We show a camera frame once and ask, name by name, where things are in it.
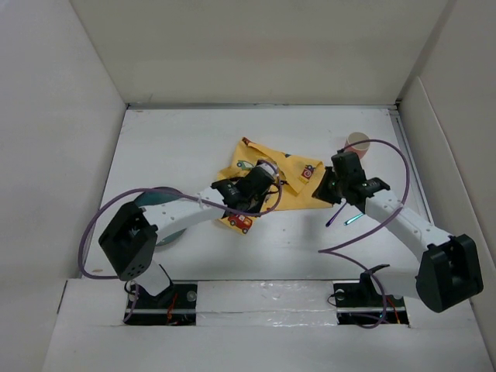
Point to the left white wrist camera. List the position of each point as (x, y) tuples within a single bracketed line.
[(269, 168)]

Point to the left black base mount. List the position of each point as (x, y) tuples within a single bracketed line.
[(177, 307)]

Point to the pink paper cup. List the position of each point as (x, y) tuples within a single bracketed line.
[(358, 143)]

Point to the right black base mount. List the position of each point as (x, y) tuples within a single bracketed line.
[(355, 306)]

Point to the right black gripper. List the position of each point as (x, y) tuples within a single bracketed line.
[(321, 192)]

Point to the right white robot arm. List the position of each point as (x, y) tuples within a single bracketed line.
[(449, 268)]

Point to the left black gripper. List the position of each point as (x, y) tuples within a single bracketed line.
[(255, 208)]

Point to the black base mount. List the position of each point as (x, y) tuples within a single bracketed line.
[(355, 306), (177, 307)]

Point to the yellow car-print placemat cloth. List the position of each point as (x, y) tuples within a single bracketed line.
[(300, 176)]

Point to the purple metallic spoon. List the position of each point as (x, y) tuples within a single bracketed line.
[(335, 215)]

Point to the iridescent metallic fork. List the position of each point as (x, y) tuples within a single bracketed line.
[(353, 219)]

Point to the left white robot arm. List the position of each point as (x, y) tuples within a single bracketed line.
[(130, 238)]

